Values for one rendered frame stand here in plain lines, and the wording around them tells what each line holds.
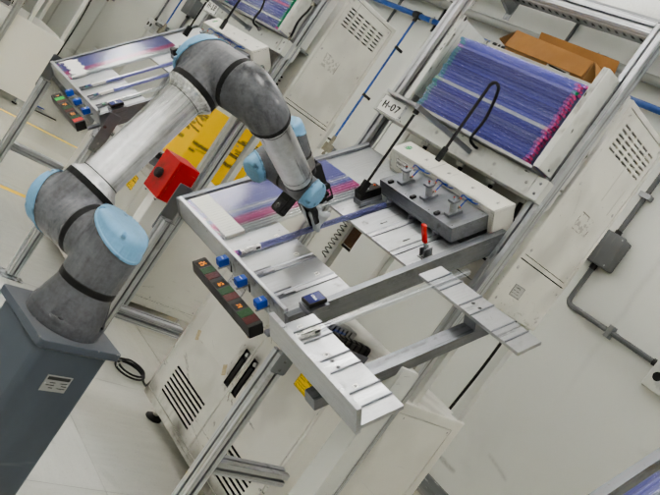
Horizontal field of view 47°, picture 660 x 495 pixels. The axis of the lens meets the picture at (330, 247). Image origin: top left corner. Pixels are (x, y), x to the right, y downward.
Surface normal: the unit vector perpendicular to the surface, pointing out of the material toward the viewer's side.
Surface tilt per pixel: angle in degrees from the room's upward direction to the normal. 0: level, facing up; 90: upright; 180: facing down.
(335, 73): 90
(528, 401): 90
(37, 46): 90
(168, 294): 90
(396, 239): 43
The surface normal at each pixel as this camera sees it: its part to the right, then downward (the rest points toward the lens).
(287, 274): -0.01, -0.83
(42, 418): 0.62, 0.51
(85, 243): -0.37, -0.14
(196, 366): -0.58, -0.37
